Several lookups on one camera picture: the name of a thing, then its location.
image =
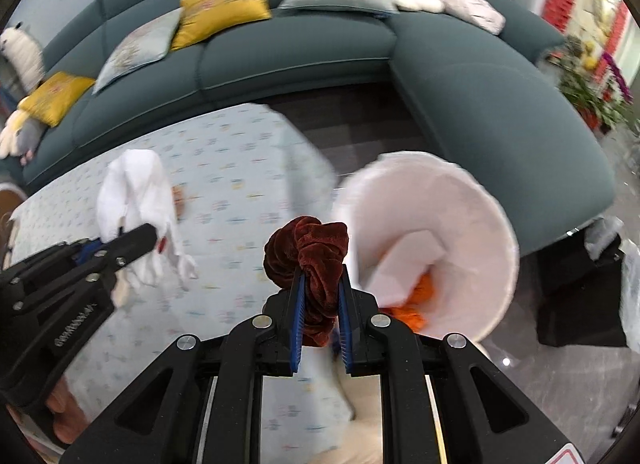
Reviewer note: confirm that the clear plastic bag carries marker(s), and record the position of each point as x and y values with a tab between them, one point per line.
631	294

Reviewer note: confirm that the dark red velvet scrunchie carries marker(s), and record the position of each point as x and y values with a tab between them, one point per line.
310	254

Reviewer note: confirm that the long panda plush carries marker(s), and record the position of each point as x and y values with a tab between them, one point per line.
22	57

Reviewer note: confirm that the grey mouse plush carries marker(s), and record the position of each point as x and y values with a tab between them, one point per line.
30	139

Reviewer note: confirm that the white tissue paper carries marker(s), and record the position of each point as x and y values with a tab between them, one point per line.
140	184

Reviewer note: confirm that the yellow embroidered cushion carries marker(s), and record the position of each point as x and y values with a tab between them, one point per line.
55	97
220	7

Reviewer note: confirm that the round wooden stool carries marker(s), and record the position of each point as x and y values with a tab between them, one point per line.
7	196

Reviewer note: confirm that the cream plush pillow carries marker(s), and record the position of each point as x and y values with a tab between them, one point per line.
365	434

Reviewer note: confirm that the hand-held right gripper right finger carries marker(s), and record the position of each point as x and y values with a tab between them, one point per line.
344	319

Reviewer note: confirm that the teal corner sofa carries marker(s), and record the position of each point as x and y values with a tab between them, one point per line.
300	59

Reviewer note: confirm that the potted flowering plant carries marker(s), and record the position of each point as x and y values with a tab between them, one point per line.
585	89

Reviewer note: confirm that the black bag on floor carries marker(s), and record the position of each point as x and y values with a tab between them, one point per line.
580	304

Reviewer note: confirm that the floral pale blue tablecloth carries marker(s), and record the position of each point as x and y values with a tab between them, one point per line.
240	184

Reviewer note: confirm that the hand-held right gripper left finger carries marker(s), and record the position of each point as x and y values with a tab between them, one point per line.
296	319

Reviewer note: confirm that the trash bin with white liner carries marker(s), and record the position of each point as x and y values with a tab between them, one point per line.
450	204

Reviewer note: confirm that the person's left hand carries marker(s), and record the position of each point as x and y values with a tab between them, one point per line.
67	414

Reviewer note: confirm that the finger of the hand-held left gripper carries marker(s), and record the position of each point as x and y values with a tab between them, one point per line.
85	247
135	241

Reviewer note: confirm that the cream flower plush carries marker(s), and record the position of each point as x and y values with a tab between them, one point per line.
10	137

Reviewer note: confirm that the orange plastic bag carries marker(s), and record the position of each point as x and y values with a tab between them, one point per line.
417	294

